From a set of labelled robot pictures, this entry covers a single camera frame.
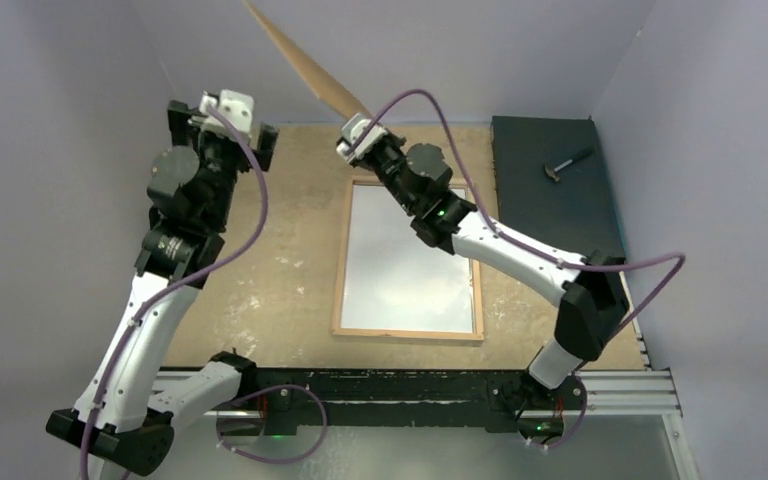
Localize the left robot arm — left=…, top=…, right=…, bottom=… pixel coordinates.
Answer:
left=46, top=90, right=278, bottom=479

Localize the purple cable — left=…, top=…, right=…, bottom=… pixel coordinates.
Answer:
left=76, top=105, right=330, bottom=480
left=354, top=88, right=687, bottom=453

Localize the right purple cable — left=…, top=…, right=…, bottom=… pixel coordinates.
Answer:
left=354, top=88, right=687, bottom=453

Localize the printed photo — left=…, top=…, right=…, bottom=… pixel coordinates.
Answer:
left=340, top=185, right=477, bottom=335

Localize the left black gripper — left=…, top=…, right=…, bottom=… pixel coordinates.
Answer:
left=169, top=102, right=273, bottom=228

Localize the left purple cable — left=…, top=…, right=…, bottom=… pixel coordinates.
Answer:
left=76, top=105, right=330, bottom=480

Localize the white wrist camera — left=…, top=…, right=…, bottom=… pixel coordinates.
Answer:
left=335, top=113, right=390, bottom=167
left=197, top=89, right=255, bottom=143

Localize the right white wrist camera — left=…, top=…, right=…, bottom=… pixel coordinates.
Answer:
left=335, top=113, right=390, bottom=167

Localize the white wooden picture frame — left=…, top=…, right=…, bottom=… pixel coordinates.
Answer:
left=329, top=175, right=486, bottom=343

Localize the brown cardboard backing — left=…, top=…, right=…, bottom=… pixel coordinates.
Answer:
left=243, top=1, right=372, bottom=120

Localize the aluminium rail frame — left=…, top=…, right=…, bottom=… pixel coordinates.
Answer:
left=76, top=117, right=701, bottom=480

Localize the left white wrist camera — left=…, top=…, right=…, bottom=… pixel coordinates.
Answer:
left=197, top=89, right=255, bottom=143

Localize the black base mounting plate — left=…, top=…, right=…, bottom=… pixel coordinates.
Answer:
left=220, top=367, right=585, bottom=435

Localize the black foam block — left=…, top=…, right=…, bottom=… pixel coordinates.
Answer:
left=491, top=116, right=627, bottom=257

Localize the small hammer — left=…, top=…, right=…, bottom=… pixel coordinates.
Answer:
left=543, top=147, right=595, bottom=183

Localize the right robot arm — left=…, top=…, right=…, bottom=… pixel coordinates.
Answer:
left=339, top=128, right=630, bottom=407

